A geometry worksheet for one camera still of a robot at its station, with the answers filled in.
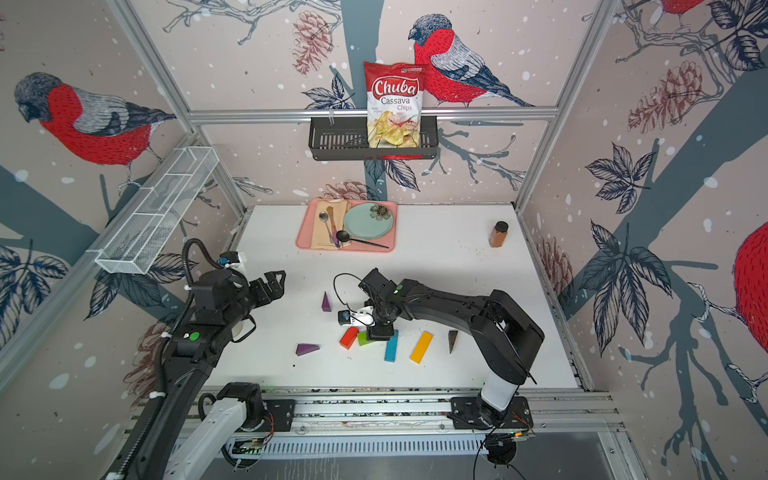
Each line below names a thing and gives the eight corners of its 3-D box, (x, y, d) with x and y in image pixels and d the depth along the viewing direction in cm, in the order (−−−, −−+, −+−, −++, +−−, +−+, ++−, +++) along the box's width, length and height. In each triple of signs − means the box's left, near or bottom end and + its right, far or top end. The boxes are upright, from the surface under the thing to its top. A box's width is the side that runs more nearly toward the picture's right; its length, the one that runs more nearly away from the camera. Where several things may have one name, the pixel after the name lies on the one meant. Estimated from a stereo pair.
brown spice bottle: (490, 247, 109) (496, 232, 102) (487, 235, 112) (492, 220, 106) (503, 247, 109) (511, 232, 102) (500, 235, 112) (506, 220, 106)
